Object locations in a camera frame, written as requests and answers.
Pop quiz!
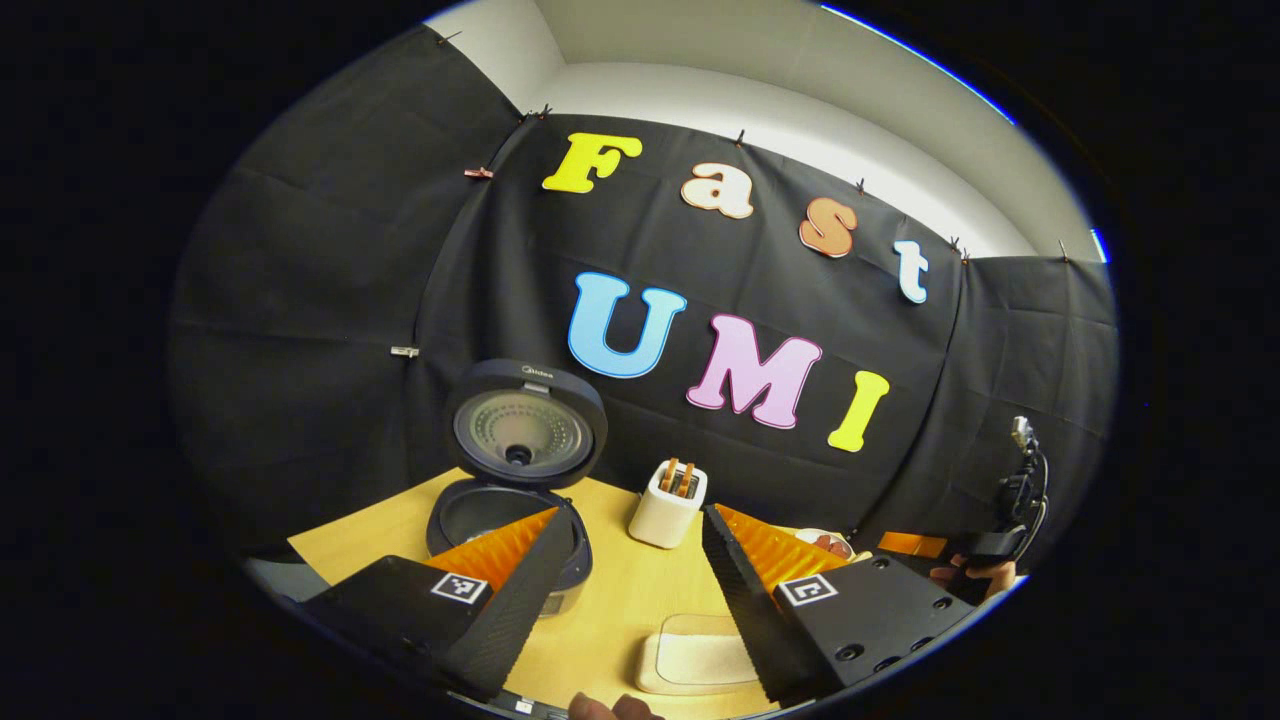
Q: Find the black rice cooker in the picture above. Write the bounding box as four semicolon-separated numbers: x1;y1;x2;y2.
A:
425;358;609;619

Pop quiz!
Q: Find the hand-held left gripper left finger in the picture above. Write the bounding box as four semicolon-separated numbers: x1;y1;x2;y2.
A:
300;505;579;701

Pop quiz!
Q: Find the black cable bundle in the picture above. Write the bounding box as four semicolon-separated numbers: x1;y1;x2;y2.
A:
998;415;1051;546

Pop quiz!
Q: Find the white round plate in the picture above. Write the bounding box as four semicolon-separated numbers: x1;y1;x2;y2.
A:
795;528;857;562

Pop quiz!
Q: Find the white toaster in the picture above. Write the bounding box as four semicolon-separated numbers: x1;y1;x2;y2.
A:
628;458;709;549

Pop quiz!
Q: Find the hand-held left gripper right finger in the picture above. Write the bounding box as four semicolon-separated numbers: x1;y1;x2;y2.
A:
700;503;976;704

